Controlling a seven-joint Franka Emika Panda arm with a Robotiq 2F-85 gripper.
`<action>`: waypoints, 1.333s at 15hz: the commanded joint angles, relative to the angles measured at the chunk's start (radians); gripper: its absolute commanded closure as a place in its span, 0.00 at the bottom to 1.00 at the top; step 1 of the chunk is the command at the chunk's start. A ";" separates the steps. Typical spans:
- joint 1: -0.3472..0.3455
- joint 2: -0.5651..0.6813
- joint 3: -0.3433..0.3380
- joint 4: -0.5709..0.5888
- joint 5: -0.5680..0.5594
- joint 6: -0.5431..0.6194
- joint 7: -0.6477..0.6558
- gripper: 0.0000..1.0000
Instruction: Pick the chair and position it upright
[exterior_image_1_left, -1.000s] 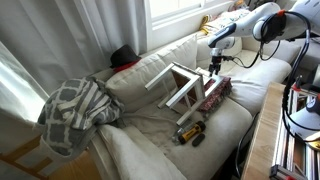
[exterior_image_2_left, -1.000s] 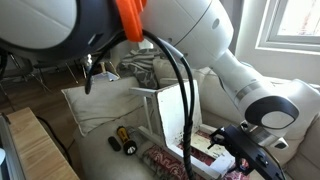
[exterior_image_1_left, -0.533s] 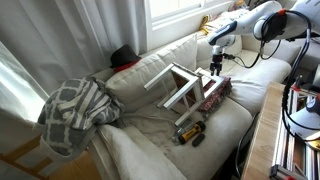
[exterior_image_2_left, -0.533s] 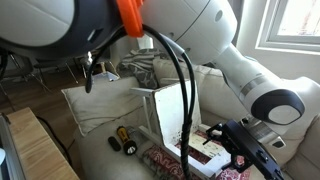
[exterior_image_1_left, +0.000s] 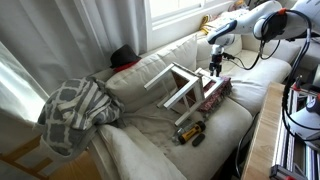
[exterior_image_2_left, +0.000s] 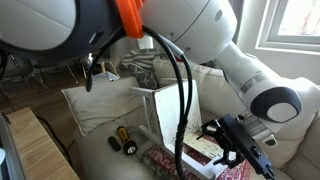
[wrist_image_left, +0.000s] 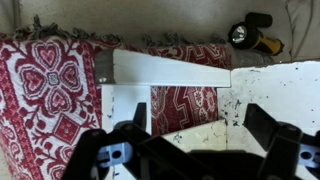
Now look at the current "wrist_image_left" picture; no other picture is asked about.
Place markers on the yellow black flashlight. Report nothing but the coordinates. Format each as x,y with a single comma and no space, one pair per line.
266,45

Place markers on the cream loose pillow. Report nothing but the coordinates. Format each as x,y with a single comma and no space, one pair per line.
305,30

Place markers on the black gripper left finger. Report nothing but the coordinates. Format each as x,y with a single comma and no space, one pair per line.
150,150

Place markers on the white wooden shelf frame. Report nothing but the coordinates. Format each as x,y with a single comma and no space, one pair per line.
166,70

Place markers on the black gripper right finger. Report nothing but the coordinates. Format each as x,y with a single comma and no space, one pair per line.
283,146

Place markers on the red white patterned cloth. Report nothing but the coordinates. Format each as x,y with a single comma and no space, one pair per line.
50,100

